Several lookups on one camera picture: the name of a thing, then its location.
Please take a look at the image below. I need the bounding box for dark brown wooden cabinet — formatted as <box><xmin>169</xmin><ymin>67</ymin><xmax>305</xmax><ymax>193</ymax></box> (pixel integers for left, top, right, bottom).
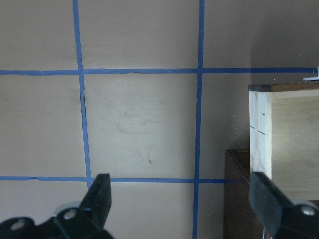
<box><xmin>223</xmin><ymin>149</ymin><xmax>269</xmax><ymax>239</ymax></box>

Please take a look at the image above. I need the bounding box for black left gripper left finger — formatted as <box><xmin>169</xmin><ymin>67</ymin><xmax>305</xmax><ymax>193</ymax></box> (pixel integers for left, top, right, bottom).
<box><xmin>0</xmin><ymin>174</ymin><xmax>111</xmax><ymax>239</ymax></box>

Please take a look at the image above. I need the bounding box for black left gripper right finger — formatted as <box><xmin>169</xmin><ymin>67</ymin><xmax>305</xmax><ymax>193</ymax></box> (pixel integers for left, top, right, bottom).
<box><xmin>249</xmin><ymin>172</ymin><xmax>319</xmax><ymax>239</ymax></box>

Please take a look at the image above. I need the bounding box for wooden drawer with white handle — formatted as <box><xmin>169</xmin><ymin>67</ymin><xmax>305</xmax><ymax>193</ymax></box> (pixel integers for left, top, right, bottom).
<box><xmin>249</xmin><ymin>77</ymin><xmax>319</xmax><ymax>201</ymax></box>

